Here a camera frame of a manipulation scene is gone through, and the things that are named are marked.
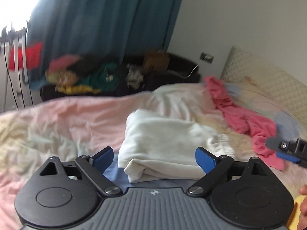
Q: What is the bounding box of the pile of dark clothes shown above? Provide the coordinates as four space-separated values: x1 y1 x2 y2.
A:
40 55 144 101

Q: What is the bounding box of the person's right hand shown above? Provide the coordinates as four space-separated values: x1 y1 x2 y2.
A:
297 185 307 230

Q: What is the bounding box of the pink fleece blanket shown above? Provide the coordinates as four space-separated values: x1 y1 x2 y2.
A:
204 76 285 171

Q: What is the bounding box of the pastel pillow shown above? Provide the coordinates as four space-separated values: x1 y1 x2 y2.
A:
224 77 306 140

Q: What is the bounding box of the pastel rainbow duvet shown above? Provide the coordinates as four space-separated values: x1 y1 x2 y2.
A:
0 82 307 230

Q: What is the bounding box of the black bedside sofa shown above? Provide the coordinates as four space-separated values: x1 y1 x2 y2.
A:
138 53 200 91

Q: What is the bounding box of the brown paper bag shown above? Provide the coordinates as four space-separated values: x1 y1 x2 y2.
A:
142 51 170 74

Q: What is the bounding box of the red cloth on rack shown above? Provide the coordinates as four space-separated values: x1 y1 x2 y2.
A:
9 42 43 71

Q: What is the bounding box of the white drying rack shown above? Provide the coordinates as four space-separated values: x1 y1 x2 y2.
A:
1 27 34 112

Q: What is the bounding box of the wall power outlet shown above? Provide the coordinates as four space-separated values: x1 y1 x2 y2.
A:
199 53 214 64

